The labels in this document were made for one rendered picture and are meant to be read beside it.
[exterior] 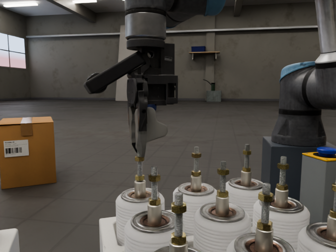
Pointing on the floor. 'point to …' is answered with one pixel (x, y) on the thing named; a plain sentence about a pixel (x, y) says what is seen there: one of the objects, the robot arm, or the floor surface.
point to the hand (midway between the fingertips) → (136, 148)
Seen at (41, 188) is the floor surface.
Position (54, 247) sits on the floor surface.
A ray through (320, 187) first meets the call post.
